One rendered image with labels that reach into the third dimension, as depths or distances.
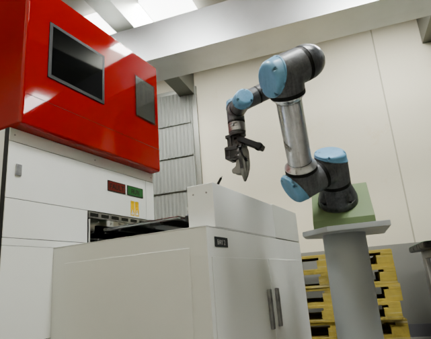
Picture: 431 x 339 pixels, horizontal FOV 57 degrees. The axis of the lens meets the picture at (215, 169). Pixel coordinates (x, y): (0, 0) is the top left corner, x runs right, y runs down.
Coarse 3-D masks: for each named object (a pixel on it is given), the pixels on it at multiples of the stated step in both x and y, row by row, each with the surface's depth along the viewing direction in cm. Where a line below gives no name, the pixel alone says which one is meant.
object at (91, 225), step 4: (88, 220) 159; (92, 220) 160; (96, 220) 162; (100, 220) 164; (104, 220) 166; (88, 224) 159; (92, 224) 160; (96, 224) 162; (100, 224) 164; (104, 224) 166; (108, 224) 168; (112, 224) 170; (116, 224) 172; (120, 224) 175; (124, 224) 177; (88, 228) 158; (92, 228) 159; (88, 232) 158; (92, 232) 159; (88, 236) 158; (92, 236) 158; (96, 236) 160; (88, 240) 157; (92, 240) 158; (96, 240) 160; (100, 240) 162
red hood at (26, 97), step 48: (0, 0) 156; (48, 0) 156; (0, 48) 149; (48, 48) 151; (96, 48) 177; (0, 96) 142; (48, 96) 147; (96, 96) 170; (144, 96) 203; (96, 144) 165; (144, 144) 195
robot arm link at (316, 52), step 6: (306, 48) 134; (312, 48) 123; (318, 48) 124; (312, 54) 122; (318, 54) 123; (318, 60) 123; (324, 60) 126; (318, 66) 123; (324, 66) 128; (318, 72) 125; (258, 84) 165; (258, 90) 161; (264, 96) 162
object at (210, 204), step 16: (192, 192) 127; (208, 192) 124; (224, 192) 131; (192, 208) 126; (208, 208) 123; (224, 208) 128; (240, 208) 140; (256, 208) 154; (192, 224) 124; (208, 224) 122; (224, 224) 126; (240, 224) 137; (256, 224) 151; (272, 224) 167
